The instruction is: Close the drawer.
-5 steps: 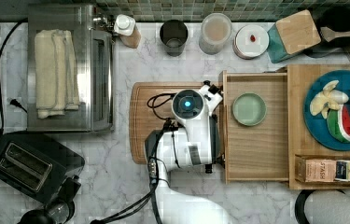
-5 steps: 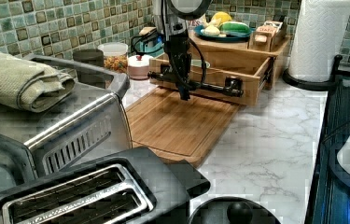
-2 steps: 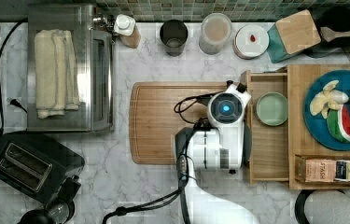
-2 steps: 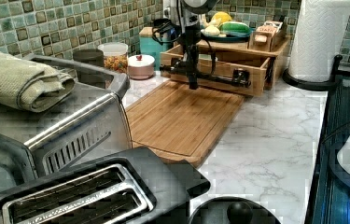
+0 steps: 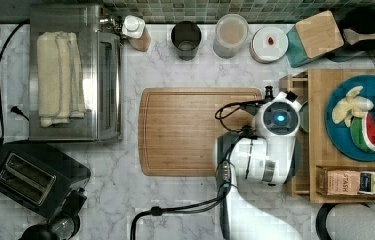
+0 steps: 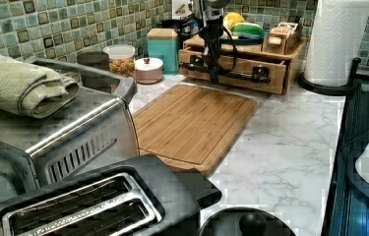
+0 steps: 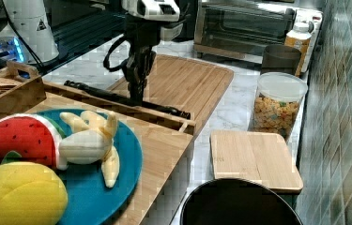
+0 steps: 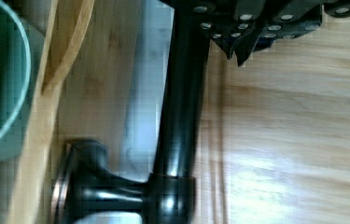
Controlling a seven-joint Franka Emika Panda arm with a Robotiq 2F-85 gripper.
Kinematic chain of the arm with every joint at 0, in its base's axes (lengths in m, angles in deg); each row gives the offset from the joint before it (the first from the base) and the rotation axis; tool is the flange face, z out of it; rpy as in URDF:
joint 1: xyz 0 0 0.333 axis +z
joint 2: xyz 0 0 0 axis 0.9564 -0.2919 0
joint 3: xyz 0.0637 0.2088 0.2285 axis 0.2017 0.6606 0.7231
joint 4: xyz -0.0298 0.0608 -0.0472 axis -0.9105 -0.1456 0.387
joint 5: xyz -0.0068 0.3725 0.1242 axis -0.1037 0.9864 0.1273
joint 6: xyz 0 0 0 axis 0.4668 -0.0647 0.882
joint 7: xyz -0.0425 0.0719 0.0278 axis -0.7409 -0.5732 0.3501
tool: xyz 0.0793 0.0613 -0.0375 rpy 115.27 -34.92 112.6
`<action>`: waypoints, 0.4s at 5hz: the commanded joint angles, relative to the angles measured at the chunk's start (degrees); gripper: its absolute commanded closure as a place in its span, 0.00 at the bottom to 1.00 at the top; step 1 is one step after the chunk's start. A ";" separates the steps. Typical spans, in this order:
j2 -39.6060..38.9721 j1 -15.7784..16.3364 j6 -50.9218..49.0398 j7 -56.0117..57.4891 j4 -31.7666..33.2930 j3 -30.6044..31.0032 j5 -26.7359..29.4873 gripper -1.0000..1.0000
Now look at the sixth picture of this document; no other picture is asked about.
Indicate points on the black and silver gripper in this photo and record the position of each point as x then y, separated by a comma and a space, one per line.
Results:
210, 14

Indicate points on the wooden drawer with black handle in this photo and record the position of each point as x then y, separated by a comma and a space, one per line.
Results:
255, 72

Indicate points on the wooden drawer cabinet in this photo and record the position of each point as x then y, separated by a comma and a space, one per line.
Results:
295, 56

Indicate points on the yellow toy fruit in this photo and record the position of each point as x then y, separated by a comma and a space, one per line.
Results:
231, 19

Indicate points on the teal plate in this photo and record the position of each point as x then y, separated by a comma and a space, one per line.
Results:
253, 39

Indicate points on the teal canister with wooden lid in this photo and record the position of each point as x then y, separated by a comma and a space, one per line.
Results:
164, 44

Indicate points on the wooden spice box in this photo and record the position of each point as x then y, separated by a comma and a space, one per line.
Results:
283, 38

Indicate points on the pink pot with white lid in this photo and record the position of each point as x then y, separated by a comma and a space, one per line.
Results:
148, 70

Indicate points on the bamboo cutting board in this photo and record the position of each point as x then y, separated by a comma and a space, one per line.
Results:
192, 127

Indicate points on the clear jar of snacks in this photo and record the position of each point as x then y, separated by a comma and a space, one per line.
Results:
121, 59

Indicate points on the black paper towel holder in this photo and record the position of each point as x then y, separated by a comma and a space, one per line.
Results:
344, 90

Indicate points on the dark glass jar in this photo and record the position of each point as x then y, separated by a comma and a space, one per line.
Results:
96, 59

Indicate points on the paper towel roll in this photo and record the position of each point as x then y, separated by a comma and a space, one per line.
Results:
336, 36

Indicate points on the black two-slot toaster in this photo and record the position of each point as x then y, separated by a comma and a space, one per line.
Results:
140, 196

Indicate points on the dark round lid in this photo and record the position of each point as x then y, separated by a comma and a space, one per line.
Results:
244, 221

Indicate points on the folded green towel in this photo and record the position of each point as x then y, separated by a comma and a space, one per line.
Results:
35, 91

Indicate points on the black stovetop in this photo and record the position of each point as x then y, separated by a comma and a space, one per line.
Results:
347, 209

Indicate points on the stainless steel toaster oven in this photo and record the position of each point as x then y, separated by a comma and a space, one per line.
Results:
93, 130

